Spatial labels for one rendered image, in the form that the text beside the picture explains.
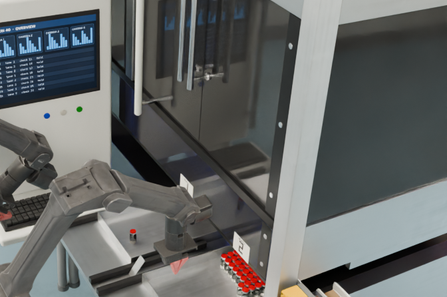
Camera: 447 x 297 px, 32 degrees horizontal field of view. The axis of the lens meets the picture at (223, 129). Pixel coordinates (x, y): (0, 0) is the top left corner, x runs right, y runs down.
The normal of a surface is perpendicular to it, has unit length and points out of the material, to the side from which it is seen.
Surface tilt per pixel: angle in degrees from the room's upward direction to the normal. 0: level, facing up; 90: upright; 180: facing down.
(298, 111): 90
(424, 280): 90
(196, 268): 0
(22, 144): 90
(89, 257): 0
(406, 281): 90
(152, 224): 0
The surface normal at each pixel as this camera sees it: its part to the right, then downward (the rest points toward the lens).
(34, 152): 0.45, 0.61
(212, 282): 0.07, -0.86
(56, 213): -0.65, 0.08
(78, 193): 0.23, -0.60
